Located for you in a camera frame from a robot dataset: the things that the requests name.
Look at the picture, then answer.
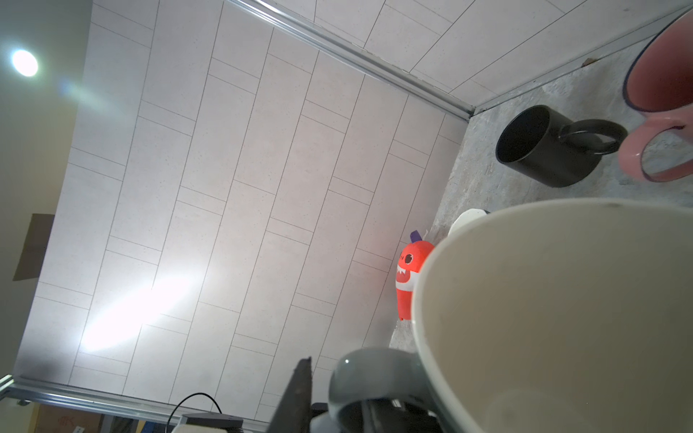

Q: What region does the red shark plush toy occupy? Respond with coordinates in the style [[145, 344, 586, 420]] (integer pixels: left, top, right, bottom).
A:
[[395, 230, 435, 321]]

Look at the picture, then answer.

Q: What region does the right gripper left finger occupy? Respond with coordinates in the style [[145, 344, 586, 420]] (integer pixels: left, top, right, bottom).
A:
[[265, 357, 312, 433]]

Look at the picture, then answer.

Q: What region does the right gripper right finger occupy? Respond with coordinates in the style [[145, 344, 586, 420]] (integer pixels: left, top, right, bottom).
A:
[[361, 399, 439, 432]]

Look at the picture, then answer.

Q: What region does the black mug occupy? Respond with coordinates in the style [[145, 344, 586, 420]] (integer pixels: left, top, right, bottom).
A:
[[496, 105, 628, 188]]

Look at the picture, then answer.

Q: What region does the dark green mug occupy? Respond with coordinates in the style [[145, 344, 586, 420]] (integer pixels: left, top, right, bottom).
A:
[[448, 209, 489, 236]]

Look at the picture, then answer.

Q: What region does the grey mug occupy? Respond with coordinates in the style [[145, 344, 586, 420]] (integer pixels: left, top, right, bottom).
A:
[[328, 198, 692, 432]]

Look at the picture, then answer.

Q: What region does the pink ghost mug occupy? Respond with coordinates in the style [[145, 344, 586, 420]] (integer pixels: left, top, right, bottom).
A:
[[617, 10, 692, 182]]

